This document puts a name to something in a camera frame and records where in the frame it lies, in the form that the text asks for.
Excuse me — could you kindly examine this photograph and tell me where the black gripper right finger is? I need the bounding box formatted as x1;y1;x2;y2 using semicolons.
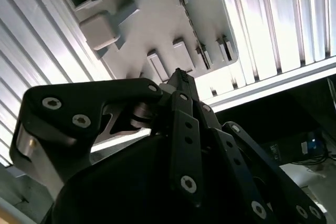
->
184;72;329;224

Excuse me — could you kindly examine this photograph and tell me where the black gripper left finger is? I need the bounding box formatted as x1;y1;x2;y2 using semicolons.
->
9;68;207;208

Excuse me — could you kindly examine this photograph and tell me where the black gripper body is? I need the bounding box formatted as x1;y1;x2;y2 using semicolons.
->
52;134;254;224

